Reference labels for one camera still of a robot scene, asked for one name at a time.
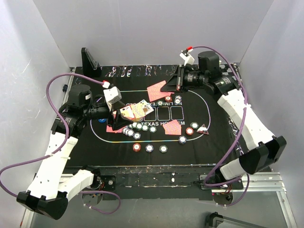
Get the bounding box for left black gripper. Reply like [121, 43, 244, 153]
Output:
[83, 100, 133, 129]

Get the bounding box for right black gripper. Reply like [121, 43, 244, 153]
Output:
[160, 65, 206, 94]

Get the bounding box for red cards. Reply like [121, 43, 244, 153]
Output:
[106, 125, 122, 133]
[163, 120, 181, 135]
[147, 80, 172, 102]

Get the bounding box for spread blue white chips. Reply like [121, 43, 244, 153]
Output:
[122, 127, 141, 140]

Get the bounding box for red playing card deck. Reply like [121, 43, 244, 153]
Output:
[120, 105, 142, 122]

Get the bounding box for spread green chips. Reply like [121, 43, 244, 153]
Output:
[129, 122, 157, 133]

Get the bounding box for red poker chip stack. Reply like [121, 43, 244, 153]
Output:
[133, 143, 141, 152]

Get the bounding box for blue poker chip stack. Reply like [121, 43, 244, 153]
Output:
[145, 144, 154, 152]

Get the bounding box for green poker chip stack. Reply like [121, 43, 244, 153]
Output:
[159, 145, 168, 153]

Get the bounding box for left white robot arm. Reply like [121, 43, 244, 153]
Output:
[17, 82, 132, 220]

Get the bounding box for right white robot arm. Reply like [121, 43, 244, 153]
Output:
[160, 47, 287, 189]

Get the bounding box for black poker table mat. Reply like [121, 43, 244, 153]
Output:
[66, 65, 238, 167]

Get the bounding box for black card shoe holder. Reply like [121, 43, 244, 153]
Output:
[81, 47, 102, 78]

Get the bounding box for black device bottom corner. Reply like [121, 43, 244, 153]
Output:
[204, 212, 263, 228]

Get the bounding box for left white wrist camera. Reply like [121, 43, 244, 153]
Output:
[104, 86, 122, 104]

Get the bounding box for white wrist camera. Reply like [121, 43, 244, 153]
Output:
[180, 50, 195, 65]
[104, 86, 122, 104]

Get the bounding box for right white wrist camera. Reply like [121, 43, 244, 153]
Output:
[180, 50, 195, 65]

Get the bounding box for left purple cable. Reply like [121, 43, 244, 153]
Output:
[0, 73, 122, 214]

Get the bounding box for aluminium rail frame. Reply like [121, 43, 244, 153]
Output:
[20, 63, 297, 228]

